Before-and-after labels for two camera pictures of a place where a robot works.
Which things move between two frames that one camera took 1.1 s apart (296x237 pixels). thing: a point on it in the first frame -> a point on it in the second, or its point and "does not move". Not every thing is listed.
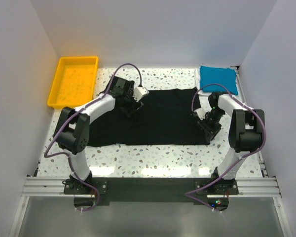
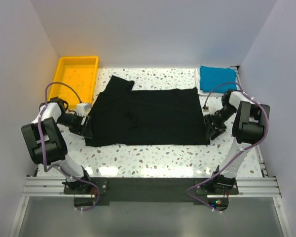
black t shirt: x=167 y=117 does not move
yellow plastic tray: x=74 y=82 does not move
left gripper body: x=128 y=102 -> x=74 y=122
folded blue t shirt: x=225 y=76 does not move
